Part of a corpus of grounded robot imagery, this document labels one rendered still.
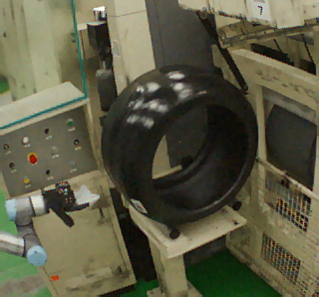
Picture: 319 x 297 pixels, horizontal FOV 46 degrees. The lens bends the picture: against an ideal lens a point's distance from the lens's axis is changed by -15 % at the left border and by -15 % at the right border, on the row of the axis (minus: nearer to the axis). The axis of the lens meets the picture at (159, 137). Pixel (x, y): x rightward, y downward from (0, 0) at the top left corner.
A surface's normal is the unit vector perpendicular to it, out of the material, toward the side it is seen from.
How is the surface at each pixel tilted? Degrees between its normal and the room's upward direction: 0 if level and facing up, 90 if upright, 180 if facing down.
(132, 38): 90
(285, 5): 90
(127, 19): 90
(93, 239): 90
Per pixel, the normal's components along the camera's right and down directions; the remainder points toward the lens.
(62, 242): 0.44, 0.33
